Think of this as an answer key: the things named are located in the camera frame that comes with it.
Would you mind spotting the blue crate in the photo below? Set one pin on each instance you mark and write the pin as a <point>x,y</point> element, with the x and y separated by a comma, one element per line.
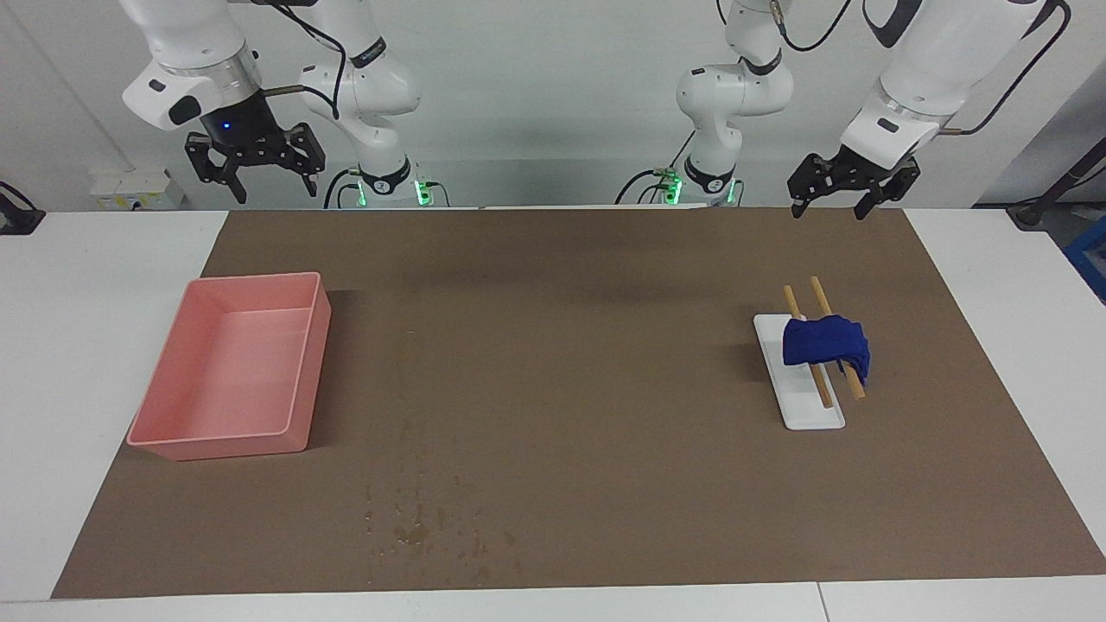
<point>1090,259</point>

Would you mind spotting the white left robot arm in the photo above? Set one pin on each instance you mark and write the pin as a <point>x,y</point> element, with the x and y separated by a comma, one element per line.
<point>734,91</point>

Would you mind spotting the white towel rack tray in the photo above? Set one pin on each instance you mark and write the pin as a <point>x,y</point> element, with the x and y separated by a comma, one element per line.
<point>808,406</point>

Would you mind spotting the white wall socket box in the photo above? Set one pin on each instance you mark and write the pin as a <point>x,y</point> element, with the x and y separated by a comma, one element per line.
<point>130,188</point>

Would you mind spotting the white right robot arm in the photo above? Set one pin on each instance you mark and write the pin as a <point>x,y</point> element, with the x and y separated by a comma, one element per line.
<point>371,86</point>

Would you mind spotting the wooden rack rod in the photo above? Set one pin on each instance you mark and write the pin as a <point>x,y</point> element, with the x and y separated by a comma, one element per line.
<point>823,393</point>
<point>855,389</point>

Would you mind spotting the pink plastic bin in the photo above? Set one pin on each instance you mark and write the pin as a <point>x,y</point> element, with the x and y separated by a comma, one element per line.
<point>233,371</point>

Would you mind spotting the blue towel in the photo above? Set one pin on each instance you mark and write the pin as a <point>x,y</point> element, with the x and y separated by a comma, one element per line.
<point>825,341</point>

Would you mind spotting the black table clamp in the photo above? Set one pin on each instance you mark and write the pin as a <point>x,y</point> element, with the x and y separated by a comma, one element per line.
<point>17,220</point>

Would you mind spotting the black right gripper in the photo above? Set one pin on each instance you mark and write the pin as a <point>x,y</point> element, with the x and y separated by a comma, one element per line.
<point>242,130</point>

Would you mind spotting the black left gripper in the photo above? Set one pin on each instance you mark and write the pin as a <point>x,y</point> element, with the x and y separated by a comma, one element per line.
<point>860,171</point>

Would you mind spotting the brown table mat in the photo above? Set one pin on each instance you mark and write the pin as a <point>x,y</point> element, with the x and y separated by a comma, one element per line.
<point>562,363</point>

